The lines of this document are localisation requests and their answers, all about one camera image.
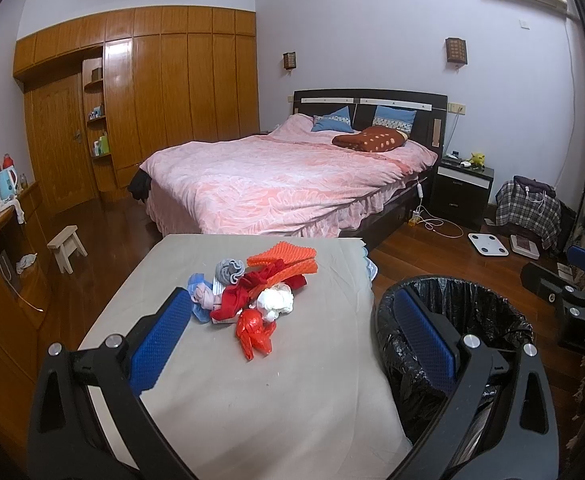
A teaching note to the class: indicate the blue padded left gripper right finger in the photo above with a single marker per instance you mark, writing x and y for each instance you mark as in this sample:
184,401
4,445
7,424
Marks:
498,420

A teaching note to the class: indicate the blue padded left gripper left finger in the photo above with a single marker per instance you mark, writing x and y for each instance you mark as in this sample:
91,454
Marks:
88,419

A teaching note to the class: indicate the blue plastic bag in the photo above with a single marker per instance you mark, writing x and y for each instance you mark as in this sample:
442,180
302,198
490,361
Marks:
201,315

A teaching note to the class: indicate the red plastic bag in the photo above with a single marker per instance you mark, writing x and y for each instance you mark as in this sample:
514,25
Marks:
254,334

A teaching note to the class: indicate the white tissue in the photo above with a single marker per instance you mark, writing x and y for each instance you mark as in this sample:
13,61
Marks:
274,301

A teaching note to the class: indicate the pink face mask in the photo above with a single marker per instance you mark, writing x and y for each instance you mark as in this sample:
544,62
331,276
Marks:
206,298

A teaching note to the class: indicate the black lined trash bin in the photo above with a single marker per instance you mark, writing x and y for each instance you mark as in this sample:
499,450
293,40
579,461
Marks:
471,308

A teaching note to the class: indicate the plaid bag on chair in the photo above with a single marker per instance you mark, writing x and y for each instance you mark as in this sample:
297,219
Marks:
532,206

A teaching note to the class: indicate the white bathroom scale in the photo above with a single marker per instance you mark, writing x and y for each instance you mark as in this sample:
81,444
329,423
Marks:
488,245

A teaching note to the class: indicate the black white nightstand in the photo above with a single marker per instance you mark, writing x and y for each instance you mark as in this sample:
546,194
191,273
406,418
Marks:
460,192

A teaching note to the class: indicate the yellow plush toy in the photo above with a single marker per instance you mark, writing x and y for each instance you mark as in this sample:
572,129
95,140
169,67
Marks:
477,160

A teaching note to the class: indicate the wooden sideboard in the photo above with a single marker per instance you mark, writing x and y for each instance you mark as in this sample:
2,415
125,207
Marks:
24,302

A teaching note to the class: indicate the white mask on sideboard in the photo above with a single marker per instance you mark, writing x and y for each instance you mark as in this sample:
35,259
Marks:
25,262

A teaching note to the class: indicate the small white wooden stool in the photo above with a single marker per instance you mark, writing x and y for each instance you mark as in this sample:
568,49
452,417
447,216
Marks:
64,245

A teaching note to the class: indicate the black wooden headboard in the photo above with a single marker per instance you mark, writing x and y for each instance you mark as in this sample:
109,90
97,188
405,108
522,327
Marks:
430,109

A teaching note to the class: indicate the red cloth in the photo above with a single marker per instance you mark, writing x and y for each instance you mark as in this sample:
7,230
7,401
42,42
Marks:
249,286

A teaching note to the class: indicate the right blue pillow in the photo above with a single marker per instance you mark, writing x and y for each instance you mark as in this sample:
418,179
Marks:
395,118

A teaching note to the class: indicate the blue pillow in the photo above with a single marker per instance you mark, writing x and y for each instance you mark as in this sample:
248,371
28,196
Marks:
339,121
395,118

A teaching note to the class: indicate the grey rolled sock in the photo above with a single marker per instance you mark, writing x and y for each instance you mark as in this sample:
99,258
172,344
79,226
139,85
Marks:
229,271

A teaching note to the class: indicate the dark red patterned cushion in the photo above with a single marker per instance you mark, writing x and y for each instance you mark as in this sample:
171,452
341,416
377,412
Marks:
374,139

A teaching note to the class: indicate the black clothing at bed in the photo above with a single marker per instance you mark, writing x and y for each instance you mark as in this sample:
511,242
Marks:
140,186

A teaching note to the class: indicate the light blue electric kettle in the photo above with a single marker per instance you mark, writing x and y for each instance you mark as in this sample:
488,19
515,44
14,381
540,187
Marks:
8,183

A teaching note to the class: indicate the orange knitted cloth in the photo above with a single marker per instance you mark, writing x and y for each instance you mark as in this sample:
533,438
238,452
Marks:
290,260

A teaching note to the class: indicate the left blue pillow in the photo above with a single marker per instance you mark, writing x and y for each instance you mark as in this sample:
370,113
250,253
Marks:
339,121

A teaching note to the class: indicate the bed with pink duvet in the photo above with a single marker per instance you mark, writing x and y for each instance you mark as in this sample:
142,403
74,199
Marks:
291,181

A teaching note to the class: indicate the wooden wardrobe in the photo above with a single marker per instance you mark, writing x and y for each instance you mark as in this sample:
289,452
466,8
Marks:
104,92

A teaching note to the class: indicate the right wall lamp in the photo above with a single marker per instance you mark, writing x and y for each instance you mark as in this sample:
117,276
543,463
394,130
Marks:
456,51

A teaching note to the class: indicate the wall lamp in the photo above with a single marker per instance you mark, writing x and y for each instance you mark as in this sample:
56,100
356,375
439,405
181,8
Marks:
456,51
289,61

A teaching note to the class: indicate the left wall lamp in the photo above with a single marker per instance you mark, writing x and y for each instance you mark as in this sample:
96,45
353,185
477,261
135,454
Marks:
289,61

